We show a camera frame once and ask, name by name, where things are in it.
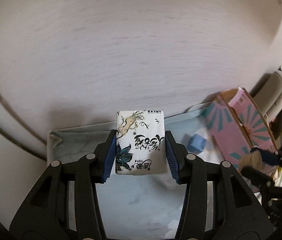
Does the blue square box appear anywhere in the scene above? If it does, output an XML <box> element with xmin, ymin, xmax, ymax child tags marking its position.
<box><xmin>188</xmin><ymin>134</ymin><xmax>206</xmax><ymax>153</ymax></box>

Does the white printed tissue pack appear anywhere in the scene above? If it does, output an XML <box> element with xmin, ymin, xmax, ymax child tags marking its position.
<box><xmin>115</xmin><ymin>110</ymin><xmax>167</xmax><ymax>176</ymax></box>

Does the pink teal cardboard box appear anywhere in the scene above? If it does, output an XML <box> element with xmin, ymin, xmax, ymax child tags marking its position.
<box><xmin>203</xmin><ymin>88</ymin><xmax>278</xmax><ymax>169</ymax></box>

